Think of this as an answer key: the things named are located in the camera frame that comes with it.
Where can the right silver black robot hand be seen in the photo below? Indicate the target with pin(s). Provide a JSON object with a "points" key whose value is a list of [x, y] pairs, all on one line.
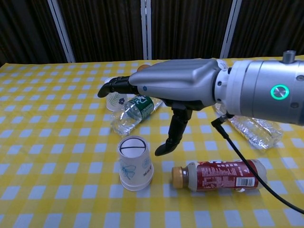
{"points": [[173, 78]]}

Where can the paper cup green leaf print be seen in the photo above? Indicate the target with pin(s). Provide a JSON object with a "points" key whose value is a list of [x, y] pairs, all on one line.
{"points": [[116, 102]]}

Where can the paper cup with lined base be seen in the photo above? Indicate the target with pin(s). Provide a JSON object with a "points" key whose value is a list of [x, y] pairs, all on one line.
{"points": [[133, 161]]}

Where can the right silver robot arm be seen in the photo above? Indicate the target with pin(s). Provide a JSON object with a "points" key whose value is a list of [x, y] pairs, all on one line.
{"points": [[259, 88]]}

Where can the orange jelly cup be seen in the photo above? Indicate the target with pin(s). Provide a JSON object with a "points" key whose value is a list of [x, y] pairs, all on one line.
{"points": [[142, 67]]}

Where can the paper cup blue flower print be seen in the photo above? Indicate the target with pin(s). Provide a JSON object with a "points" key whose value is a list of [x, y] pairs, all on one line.
{"points": [[135, 187]]}

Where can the dark partition panel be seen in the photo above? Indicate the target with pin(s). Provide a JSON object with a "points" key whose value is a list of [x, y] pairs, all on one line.
{"points": [[187, 28], [23, 28], [102, 28], [273, 23]]}

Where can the green label water bottle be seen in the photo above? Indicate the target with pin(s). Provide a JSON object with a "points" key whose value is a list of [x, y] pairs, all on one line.
{"points": [[133, 111]]}

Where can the red label water bottle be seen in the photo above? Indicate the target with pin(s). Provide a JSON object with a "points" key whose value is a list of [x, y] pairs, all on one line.
{"points": [[259, 133]]}

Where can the red label coffee bottle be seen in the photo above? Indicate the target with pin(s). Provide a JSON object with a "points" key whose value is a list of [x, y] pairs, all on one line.
{"points": [[221, 175]]}

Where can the yellow checkered tablecloth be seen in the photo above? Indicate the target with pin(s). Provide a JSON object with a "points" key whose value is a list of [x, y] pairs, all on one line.
{"points": [[59, 147]]}

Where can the white partition post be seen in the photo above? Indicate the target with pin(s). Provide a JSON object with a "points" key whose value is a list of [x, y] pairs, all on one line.
{"points": [[230, 28], [146, 28], [61, 31]]}

